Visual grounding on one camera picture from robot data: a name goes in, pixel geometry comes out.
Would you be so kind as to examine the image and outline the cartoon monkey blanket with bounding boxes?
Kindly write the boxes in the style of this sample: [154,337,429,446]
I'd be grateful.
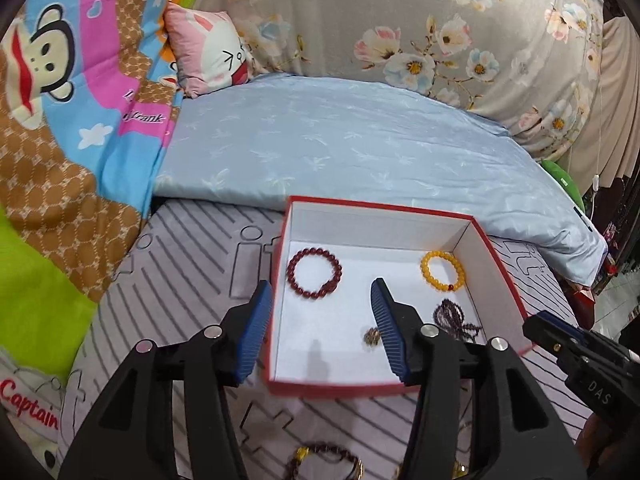
[0,0,211,381]

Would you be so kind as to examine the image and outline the dark purple bead bracelet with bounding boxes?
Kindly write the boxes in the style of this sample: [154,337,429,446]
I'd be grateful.
[433,299,483,345]

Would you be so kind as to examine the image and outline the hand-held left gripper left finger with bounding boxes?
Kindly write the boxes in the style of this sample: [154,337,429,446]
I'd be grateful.
[57,280,274,480]

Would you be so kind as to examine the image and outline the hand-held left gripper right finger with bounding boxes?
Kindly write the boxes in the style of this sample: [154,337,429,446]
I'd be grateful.
[370,277,589,480]

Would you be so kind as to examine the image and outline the pink rabbit pillow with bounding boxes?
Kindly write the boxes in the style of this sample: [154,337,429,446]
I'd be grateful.
[164,2,252,99]

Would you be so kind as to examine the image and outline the orange-yellow bead bracelet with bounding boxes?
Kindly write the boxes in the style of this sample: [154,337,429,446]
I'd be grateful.
[420,250,467,292]

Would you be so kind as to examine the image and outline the beige curtain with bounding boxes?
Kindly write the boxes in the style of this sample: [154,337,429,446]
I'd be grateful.
[557,15,640,191]

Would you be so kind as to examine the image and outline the dark red gold-bead bracelet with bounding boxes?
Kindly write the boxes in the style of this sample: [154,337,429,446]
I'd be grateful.
[283,441,366,480]

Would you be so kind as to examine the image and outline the dark red bead bracelet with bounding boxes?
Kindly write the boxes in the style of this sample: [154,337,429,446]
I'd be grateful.
[286,248,344,300]

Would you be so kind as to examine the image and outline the green plush cushion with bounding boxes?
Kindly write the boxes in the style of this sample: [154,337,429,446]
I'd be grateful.
[541,159,585,210]

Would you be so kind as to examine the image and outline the grey floral quilt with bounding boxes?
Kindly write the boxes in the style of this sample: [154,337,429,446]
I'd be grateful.
[192,0,608,158]

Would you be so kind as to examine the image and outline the grey striped bed sheet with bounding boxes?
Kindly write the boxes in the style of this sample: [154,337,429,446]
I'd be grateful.
[55,200,601,480]

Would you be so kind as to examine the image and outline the red cardboard box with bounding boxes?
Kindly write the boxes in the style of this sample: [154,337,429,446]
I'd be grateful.
[264,196,533,399]

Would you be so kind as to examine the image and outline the white cartoon print cloth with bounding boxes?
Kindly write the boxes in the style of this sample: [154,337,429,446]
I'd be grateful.
[0,345,76,480]

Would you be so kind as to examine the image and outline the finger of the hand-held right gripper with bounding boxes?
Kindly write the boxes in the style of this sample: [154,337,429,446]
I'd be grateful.
[537,310,601,341]
[522,316,583,362]

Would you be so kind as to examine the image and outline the light blue quilt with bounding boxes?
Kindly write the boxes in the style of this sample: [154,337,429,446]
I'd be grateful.
[152,73,609,286]

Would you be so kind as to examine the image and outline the white cable with switch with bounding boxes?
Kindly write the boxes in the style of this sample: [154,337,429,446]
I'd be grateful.
[570,0,608,221]

